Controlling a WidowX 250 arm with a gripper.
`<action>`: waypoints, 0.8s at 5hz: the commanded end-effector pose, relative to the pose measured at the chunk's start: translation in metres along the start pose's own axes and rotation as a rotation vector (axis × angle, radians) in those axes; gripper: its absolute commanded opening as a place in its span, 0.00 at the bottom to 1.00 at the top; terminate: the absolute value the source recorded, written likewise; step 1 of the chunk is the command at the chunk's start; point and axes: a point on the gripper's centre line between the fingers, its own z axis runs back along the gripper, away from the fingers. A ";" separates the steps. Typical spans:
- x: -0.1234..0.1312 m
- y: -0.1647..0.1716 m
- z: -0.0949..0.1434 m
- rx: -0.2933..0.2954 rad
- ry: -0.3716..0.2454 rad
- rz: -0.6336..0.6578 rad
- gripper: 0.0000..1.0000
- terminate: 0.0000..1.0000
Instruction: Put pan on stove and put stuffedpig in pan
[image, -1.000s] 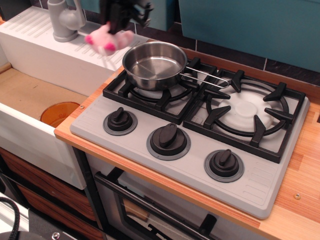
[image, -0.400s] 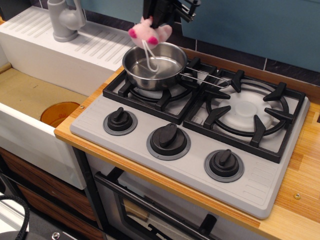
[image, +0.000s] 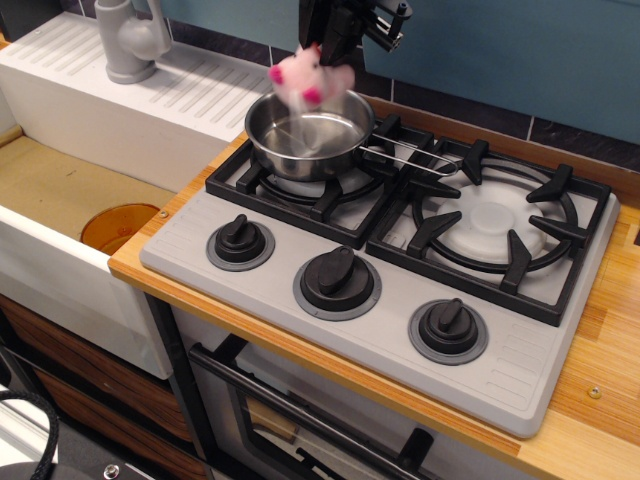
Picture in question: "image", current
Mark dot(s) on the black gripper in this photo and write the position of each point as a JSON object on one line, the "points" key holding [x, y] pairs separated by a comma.
{"points": [[339, 26]]}

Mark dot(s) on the pink stuffed pig toy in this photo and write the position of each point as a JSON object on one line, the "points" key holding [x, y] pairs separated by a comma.
{"points": [[303, 85]]}

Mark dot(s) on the stainless steel pan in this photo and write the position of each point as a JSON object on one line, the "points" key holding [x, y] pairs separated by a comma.
{"points": [[324, 143]]}

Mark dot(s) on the black left stove knob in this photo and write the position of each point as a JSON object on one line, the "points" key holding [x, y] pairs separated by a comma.
{"points": [[240, 245]]}

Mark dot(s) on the black stove knob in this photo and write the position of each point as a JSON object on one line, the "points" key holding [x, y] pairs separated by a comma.
{"points": [[337, 286], [240, 245], [448, 332]]}

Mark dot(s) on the black middle stove knob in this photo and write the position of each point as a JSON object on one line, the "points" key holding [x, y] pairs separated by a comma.
{"points": [[337, 286]]}

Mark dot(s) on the grey toy stove top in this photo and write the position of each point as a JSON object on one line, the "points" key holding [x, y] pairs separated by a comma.
{"points": [[509, 385]]}

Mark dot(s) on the black right stove knob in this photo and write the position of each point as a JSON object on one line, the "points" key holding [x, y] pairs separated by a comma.
{"points": [[448, 332]]}

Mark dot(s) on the black left burner grate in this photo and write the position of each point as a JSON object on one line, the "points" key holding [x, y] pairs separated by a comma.
{"points": [[344, 209]]}

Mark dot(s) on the black burner grate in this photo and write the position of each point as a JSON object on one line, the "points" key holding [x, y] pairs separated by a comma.
{"points": [[344, 209], [517, 235]]}

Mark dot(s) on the grey toy faucet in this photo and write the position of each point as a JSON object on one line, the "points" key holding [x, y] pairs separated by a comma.
{"points": [[131, 45]]}

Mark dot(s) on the black right burner grate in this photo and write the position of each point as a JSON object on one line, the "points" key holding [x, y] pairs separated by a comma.
{"points": [[517, 235]]}

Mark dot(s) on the white toy sink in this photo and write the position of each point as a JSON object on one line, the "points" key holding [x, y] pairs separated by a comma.
{"points": [[75, 144]]}

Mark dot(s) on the wooden drawer fronts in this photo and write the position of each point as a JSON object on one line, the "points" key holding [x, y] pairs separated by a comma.
{"points": [[105, 395]]}

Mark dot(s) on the oven door with handle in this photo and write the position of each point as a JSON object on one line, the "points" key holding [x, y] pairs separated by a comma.
{"points": [[222, 364]]}

